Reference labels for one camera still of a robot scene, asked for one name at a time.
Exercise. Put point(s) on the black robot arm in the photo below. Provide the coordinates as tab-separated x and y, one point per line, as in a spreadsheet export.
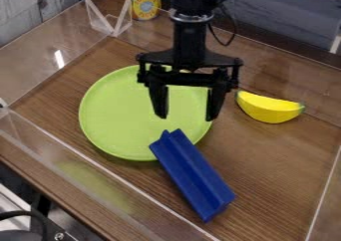
193	11

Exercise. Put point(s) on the black metal table frame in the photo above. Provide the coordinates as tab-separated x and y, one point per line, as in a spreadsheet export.
47	209

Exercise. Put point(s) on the yellow labelled tin can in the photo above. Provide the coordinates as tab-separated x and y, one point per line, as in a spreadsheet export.
146	9

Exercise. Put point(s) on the blue T-shaped block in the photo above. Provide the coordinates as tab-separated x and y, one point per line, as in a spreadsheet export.
196	178

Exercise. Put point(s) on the yellow banana toy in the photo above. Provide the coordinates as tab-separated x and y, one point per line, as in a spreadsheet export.
268	109

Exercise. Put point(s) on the clear acrylic triangle bracket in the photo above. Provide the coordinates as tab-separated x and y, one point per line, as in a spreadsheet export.
110	24

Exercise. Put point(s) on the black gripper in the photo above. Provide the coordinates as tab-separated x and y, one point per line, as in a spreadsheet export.
189	64

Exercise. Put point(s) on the green round plate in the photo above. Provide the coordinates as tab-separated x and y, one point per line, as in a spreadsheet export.
118	120

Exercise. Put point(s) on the clear acrylic front wall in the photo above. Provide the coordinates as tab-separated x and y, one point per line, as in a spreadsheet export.
118	211

